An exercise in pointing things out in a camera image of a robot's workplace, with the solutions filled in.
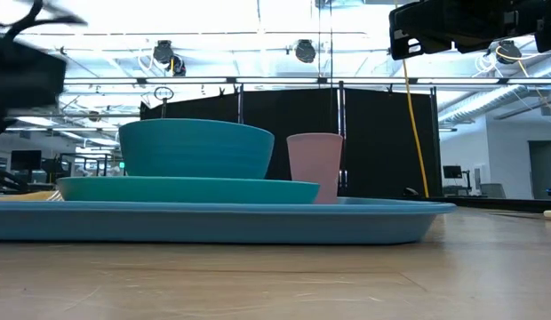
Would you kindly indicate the teal plastic plate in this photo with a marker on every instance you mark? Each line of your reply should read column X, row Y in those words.
column 186, row 190

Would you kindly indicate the black aluminium rig frame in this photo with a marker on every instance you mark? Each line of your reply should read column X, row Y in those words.
column 502, row 204

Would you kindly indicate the yellow cloth napkin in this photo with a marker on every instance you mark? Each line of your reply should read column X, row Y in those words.
column 18, row 196

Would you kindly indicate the pink plastic cup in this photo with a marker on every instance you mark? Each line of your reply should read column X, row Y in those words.
column 315, row 160

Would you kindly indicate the blue plastic bowl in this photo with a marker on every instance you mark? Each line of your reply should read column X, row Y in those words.
column 195, row 149

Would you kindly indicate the black partition screen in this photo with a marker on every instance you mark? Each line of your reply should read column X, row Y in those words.
column 382, row 142

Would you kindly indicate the dark grey door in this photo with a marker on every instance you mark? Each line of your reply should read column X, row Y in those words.
column 544, row 171

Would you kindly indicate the grey ceiling duct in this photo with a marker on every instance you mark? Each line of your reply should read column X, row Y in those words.
column 475, row 106

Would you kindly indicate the blue plastic tray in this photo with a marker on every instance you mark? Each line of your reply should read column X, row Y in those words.
column 213, row 222

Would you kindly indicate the long ceiling light rail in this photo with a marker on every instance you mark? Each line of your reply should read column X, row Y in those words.
column 191, row 80

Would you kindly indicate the black computer monitor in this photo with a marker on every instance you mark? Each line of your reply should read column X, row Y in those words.
column 452, row 171
column 26, row 160

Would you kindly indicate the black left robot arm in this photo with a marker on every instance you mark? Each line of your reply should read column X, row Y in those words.
column 26, row 75

